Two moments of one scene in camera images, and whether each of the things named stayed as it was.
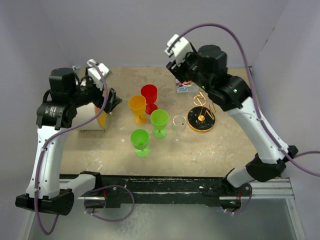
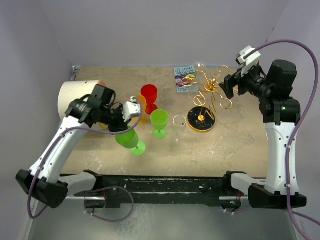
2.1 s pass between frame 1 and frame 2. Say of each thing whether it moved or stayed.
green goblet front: moved
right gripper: moved
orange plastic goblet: stayed
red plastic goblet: stayed
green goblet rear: stayed
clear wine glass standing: stayed
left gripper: moved
